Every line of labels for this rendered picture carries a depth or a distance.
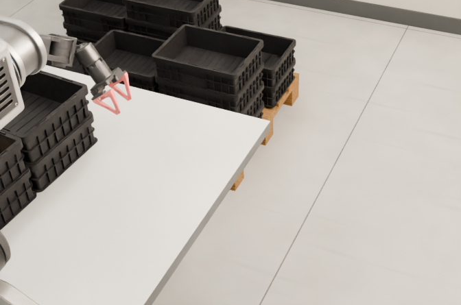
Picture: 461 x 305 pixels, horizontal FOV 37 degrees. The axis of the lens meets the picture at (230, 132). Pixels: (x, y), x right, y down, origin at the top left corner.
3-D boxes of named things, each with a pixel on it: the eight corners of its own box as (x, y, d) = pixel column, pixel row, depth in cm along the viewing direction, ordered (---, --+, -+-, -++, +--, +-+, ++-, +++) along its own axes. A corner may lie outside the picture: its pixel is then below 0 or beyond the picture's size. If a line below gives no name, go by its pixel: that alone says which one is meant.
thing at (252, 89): (265, 122, 329) (265, 40, 301) (239, 160, 308) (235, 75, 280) (191, 103, 343) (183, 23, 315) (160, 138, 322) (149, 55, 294)
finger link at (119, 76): (115, 112, 201) (96, 85, 198) (123, 101, 207) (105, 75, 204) (133, 101, 198) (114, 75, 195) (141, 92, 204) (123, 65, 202)
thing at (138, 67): (191, 103, 343) (184, 44, 322) (160, 138, 322) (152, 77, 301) (121, 86, 357) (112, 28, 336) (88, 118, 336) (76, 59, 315)
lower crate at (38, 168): (101, 142, 233) (95, 113, 225) (40, 197, 213) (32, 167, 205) (12, 110, 249) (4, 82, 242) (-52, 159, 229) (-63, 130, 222)
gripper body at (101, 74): (92, 95, 194) (77, 74, 192) (105, 81, 203) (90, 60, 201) (110, 86, 191) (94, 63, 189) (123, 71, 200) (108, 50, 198)
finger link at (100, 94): (106, 122, 195) (86, 95, 192) (115, 111, 201) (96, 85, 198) (125, 112, 192) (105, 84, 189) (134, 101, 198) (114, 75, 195)
